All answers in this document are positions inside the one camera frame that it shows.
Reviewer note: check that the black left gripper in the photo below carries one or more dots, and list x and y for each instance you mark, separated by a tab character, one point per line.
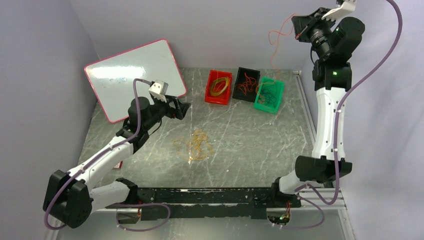
180	109

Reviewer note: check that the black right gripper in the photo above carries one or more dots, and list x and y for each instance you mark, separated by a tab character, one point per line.
303	25

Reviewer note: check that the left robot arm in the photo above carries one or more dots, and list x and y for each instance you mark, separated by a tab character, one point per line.
72	195

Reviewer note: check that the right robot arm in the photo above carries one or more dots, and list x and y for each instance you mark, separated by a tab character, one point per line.
334	45

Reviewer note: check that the red plastic bin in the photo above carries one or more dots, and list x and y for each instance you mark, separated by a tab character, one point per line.
218	87

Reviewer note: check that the black plastic bin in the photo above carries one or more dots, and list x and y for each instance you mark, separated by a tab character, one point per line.
246	84

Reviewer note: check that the pink framed whiteboard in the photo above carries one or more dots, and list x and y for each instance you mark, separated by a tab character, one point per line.
112	78

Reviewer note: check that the green plastic bin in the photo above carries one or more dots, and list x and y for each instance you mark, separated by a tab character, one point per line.
269	95

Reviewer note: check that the small red white box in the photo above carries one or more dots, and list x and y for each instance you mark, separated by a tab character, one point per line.
118	166

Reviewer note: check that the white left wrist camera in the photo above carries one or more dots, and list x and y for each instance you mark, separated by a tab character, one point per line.
158	90

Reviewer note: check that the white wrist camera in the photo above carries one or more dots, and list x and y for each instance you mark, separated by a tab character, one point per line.
158	90
344	8

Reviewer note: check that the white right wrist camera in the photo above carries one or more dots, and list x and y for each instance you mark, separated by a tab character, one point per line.
344	8

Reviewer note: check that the aluminium rail frame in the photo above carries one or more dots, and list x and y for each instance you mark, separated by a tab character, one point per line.
328	194

